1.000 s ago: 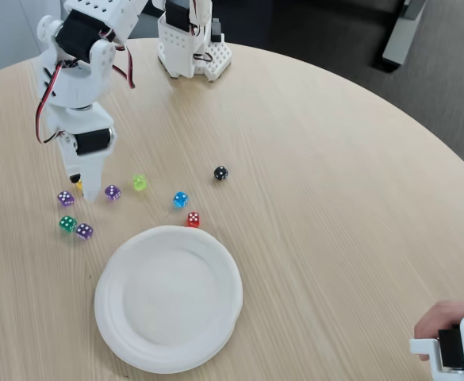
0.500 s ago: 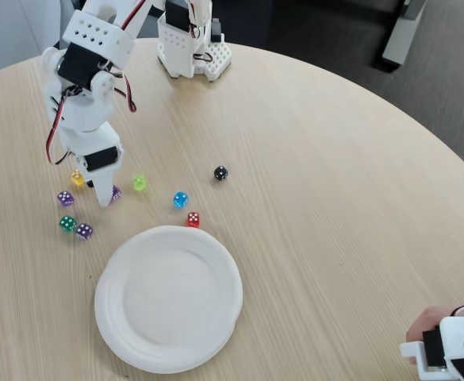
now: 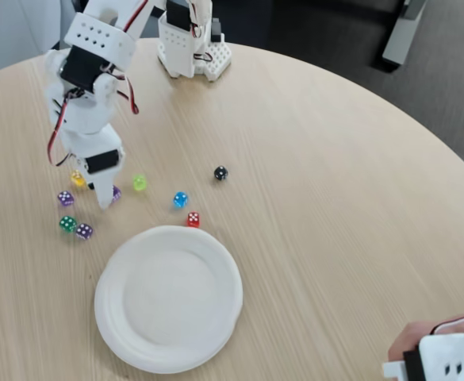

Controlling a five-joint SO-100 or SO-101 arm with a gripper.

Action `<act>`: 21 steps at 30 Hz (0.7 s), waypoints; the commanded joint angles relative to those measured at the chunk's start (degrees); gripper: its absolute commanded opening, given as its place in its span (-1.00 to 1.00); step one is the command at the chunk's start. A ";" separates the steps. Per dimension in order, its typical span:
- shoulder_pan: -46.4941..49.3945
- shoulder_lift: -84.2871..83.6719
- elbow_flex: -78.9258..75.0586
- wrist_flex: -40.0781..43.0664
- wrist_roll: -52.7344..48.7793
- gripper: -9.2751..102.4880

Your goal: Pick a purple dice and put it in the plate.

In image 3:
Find red black wrist cable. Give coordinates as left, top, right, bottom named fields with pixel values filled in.
left=111, top=64, right=140, bottom=116

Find dark grey office chair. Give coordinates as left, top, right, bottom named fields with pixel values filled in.
left=75, top=0, right=161, bottom=41

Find person's hand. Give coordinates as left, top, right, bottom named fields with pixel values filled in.
left=387, top=316, right=461, bottom=364

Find dark green translucent dice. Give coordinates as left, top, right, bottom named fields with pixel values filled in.
left=59, top=215, right=79, bottom=235

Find grey metal desk leg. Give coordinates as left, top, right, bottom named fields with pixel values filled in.
left=382, top=0, right=429, bottom=67

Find white partition panel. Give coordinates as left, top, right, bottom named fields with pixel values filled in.
left=0, top=0, right=78, bottom=79

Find white round plate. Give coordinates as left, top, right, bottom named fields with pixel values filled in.
left=94, top=225, right=244, bottom=375

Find white leader arm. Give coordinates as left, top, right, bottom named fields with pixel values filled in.
left=382, top=315, right=464, bottom=381

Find red black gripper cable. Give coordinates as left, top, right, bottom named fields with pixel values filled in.
left=48, top=90, right=81, bottom=168

